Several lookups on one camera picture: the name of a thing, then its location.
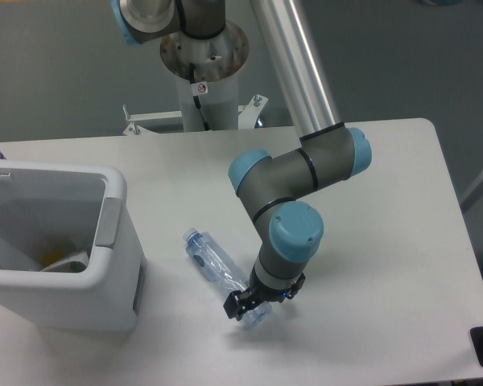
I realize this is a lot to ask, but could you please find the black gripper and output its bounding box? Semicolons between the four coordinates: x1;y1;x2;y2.
223;273;306;321

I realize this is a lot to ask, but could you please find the clear crushed plastic bottle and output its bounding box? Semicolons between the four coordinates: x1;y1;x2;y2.
183;227;274;331

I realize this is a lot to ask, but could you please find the white plastic wrapper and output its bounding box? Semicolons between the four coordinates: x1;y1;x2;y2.
40;248;90;273

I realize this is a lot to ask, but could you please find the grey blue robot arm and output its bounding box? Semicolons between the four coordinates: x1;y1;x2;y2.
111;1;372;320

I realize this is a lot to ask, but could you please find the yellow trash in bin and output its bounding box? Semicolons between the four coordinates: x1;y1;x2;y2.
41;250;64;266

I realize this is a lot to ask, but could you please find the white plastic trash can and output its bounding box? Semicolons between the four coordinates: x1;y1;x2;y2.
0;159;147;331

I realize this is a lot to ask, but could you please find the white metal base frame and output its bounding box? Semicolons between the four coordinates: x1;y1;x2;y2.
122;93;269;136

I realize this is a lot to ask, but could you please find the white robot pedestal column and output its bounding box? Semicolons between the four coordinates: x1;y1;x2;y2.
160;21;250;127

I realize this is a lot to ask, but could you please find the black cable on pedestal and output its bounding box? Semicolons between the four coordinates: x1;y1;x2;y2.
188;62;211;132

